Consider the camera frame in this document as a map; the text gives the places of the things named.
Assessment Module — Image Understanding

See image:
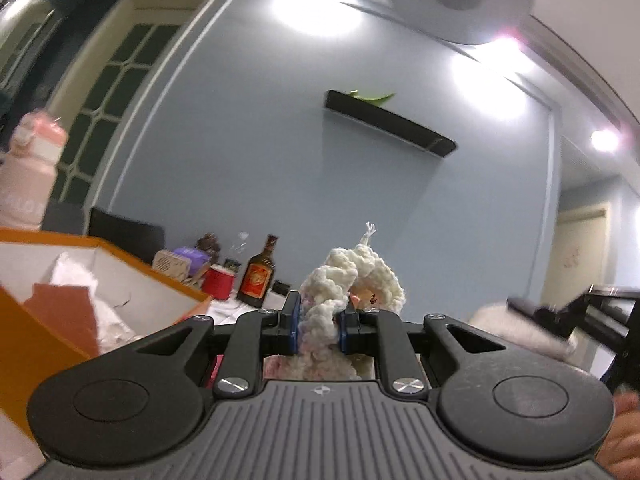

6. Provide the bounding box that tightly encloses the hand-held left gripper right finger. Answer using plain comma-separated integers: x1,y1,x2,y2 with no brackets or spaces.
339,307,538,399

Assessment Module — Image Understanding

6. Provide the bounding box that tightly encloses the brown glass bottle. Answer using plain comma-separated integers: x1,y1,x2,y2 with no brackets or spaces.
235,233,279,309

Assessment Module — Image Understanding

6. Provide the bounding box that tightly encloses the person's right hand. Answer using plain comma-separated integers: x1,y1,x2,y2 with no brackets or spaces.
596,391,640,480

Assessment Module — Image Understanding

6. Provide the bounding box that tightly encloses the reddish brown card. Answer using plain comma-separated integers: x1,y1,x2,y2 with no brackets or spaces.
22,282,101,356

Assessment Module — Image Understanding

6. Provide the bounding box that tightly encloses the red mug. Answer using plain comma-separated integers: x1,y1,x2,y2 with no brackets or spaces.
202,264,236,302

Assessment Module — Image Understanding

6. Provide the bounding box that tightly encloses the dark brown pinecone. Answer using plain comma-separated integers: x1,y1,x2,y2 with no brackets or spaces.
196,233,224,262

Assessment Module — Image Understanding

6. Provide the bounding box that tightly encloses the glass-paned door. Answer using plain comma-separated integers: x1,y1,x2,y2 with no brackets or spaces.
47,0,223,213

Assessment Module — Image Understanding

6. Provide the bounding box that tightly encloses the black wall shelf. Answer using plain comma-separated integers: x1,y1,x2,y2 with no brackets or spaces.
324,89,458,159

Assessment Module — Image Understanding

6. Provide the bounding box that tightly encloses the black chair back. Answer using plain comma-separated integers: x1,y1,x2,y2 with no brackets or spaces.
88,207,166,267

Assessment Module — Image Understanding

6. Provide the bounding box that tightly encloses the purple packet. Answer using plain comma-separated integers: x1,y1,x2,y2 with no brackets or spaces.
171,245,212,277

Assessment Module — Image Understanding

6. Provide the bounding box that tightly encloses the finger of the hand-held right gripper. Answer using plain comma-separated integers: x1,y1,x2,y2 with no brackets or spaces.
506,296,576,333

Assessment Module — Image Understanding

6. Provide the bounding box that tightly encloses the green plant leaf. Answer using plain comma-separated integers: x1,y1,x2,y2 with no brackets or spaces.
349,89,397,106

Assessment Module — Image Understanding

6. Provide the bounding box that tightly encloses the white crumpled tissue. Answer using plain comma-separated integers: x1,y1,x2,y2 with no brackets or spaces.
49,252,138,353

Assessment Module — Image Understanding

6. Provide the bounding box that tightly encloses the orange box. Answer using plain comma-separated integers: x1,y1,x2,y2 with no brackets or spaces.
0,226,214,443

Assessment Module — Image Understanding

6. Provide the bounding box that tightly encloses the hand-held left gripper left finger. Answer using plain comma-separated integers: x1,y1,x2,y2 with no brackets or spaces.
102,290,303,400

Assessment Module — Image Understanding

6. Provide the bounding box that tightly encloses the beige door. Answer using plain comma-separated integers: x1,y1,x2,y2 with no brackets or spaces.
556,204,615,308

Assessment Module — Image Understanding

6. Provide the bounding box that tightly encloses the beige small speaker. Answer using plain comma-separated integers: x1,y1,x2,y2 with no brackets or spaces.
152,249,192,282

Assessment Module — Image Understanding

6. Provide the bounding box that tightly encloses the pink water bottle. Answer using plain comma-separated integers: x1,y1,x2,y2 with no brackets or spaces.
0,108,69,232

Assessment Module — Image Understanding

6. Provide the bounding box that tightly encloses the white yarn doll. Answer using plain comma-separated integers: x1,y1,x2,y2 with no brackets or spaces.
264,220,407,382

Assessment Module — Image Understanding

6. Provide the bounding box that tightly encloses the clear plastic bottle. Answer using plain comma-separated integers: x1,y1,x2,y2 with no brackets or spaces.
227,231,251,267

